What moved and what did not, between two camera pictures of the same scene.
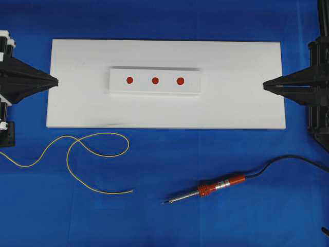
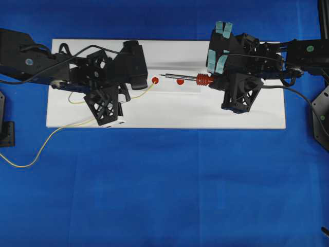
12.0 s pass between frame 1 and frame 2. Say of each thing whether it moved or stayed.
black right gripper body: moved
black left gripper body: moved
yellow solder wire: moved
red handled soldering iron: moved
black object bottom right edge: stayed
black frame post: stayed
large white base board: stayed
